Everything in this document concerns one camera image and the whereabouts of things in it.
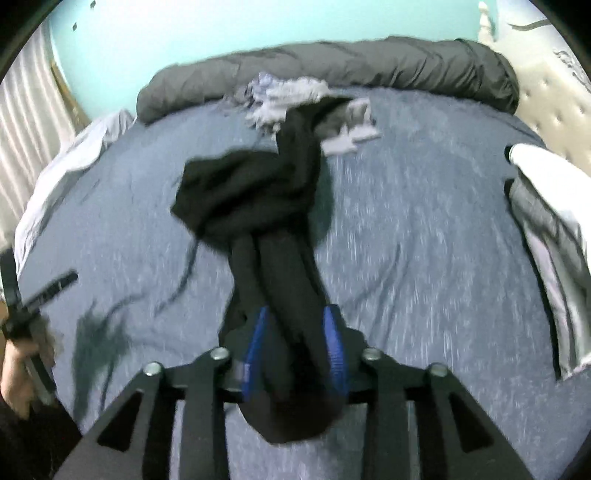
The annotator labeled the grey white storage bag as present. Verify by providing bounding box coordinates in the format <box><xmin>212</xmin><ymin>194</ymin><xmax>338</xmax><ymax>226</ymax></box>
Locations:
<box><xmin>506</xmin><ymin>143</ymin><xmax>590</xmax><ymax>380</ymax></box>

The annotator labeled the blue patterned bed sheet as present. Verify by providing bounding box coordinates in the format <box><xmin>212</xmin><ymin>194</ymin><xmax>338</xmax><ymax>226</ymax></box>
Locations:
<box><xmin>19</xmin><ymin>89</ymin><xmax>590</xmax><ymax>479</ymax></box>

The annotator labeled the dark grey rolled duvet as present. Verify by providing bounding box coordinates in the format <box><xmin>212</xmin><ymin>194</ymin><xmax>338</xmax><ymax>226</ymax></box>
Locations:
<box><xmin>136</xmin><ymin>36</ymin><xmax>520</xmax><ymax>124</ymax></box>

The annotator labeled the light grey crumpled garment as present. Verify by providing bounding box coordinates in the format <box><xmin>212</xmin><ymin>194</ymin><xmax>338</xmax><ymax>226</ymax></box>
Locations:
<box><xmin>245</xmin><ymin>72</ymin><xmax>381</xmax><ymax>157</ymax></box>

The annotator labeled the person's left hand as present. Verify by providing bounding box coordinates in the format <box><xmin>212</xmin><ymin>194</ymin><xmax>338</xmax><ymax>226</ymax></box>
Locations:
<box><xmin>1</xmin><ymin>319</ymin><xmax>55</xmax><ymax>419</ymax></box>

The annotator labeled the light grey pillow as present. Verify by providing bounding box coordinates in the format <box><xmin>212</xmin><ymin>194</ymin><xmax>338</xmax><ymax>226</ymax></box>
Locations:
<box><xmin>13</xmin><ymin>109</ymin><xmax>136</xmax><ymax>271</ymax></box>

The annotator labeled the beige curtain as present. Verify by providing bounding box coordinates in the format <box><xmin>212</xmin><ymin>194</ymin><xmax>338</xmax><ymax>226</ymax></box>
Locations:
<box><xmin>1</xmin><ymin>21</ymin><xmax>90</xmax><ymax>243</ymax></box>

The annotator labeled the black sweater garment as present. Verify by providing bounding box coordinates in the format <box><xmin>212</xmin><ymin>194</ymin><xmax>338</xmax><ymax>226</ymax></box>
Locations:
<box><xmin>171</xmin><ymin>112</ymin><xmax>346</xmax><ymax>444</ymax></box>

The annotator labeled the beige tufted headboard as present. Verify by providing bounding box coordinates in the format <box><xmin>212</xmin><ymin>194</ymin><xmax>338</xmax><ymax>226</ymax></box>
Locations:
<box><xmin>478</xmin><ymin>1</ymin><xmax>590</xmax><ymax>173</ymax></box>

